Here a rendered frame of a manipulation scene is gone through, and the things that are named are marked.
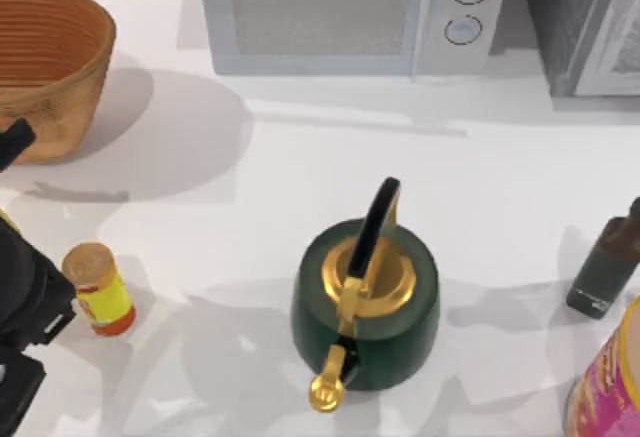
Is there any green and gold kettle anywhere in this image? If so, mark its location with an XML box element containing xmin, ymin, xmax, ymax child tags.
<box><xmin>290</xmin><ymin>176</ymin><xmax>442</xmax><ymax>415</ymax></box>

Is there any microwave oven door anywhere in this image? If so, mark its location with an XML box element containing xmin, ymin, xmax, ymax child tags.
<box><xmin>198</xmin><ymin>0</ymin><xmax>436</xmax><ymax>76</ymax></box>

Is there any pale microwave oven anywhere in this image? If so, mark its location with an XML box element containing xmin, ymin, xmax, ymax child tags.
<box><xmin>196</xmin><ymin>0</ymin><xmax>514</xmax><ymax>84</ymax></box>

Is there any yellow and red can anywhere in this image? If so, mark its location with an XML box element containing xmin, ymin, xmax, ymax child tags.
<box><xmin>60</xmin><ymin>242</ymin><xmax>138</xmax><ymax>339</ymax></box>

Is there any dark green bottle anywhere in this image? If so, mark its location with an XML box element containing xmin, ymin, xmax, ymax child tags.
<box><xmin>565</xmin><ymin>196</ymin><xmax>640</xmax><ymax>320</ymax></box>

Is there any woven orange-brown basket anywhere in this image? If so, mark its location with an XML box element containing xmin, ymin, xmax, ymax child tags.
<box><xmin>0</xmin><ymin>0</ymin><xmax>118</xmax><ymax>166</ymax></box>

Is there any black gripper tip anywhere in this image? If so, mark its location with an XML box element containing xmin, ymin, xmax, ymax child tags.
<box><xmin>0</xmin><ymin>118</ymin><xmax>38</xmax><ymax>174</ymax></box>

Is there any pink and yellow can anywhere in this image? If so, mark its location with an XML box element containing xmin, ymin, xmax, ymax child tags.
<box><xmin>563</xmin><ymin>293</ymin><xmax>640</xmax><ymax>437</ymax></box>

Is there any microwave door handle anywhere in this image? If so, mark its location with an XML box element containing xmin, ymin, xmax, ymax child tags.
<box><xmin>411</xmin><ymin>0</ymin><xmax>434</xmax><ymax>83</ymax></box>

